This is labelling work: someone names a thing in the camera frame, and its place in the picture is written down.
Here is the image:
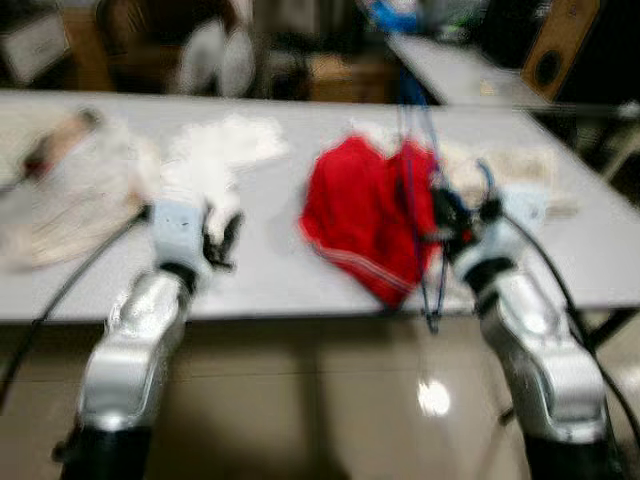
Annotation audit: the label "open cardboard box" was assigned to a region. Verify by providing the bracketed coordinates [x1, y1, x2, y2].
[305, 52, 396, 103]

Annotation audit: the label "white pillow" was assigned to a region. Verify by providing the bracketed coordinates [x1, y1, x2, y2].
[220, 25, 256, 99]
[178, 18, 226, 96]

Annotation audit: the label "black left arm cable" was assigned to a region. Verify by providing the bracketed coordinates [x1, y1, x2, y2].
[0, 210, 151, 401]

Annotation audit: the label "black metal table legs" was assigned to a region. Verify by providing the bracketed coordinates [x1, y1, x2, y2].
[580, 305, 640, 353]

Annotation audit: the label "white t-shirt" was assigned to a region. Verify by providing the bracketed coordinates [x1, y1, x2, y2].
[158, 112, 293, 216]

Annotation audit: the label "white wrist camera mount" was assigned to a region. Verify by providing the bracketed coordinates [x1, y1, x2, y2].
[148, 198, 216, 273]
[445, 183, 549, 266]

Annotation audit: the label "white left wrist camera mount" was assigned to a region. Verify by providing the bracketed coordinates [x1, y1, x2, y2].
[148, 198, 216, 273]

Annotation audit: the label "wooden speaker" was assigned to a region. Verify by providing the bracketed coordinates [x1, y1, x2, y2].
[520, 0, 601, 101]

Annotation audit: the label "blue plastic object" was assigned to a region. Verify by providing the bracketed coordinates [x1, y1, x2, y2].
[365, 0, 426, 36]

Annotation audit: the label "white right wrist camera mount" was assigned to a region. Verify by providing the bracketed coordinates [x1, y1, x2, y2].
[445, 183, 549, 266]

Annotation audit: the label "blue plastic hanger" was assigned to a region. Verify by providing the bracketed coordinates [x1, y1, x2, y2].
[395, 70, 501, 336]

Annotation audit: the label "brown armchair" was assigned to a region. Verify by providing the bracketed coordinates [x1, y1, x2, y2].
[95, 0, 251, 96]

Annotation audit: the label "white drawer cabinet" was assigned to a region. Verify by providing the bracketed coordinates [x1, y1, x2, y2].
[0, 10, 71, 86]

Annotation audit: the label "red white-striped shirt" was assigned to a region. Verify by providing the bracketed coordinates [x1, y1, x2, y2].
[298, 133, 446, 309]

